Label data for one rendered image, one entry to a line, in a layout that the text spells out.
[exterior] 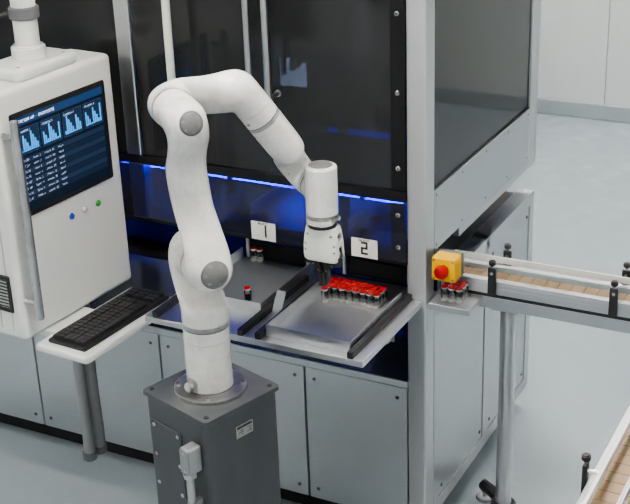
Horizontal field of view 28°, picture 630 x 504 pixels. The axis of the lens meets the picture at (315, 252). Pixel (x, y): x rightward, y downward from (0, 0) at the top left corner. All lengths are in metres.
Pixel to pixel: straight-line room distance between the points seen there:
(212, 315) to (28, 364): 1.63
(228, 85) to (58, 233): 1.00
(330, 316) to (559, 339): 1.98
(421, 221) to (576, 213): 3.21
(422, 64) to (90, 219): 1.15
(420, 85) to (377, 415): 1.08
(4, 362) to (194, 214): 1.85
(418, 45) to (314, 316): 0.82
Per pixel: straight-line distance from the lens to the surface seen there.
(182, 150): 2.94
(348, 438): 4.02
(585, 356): 5.28
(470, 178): 3.87
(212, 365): 3.21
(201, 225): 3.04
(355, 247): 3.69
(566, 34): 8.20
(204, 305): 3.15
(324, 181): 3.15
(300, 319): 3.58
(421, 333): 3.72
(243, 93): 3.00
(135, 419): 4.47
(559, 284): 3.68
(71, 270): 3.86
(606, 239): 6.41
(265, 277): 3.85
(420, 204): 3.55
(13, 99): 3.58
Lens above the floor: 2.48
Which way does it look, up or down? 23 degrees down
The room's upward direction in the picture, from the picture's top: 2 degrees counter-clockwise
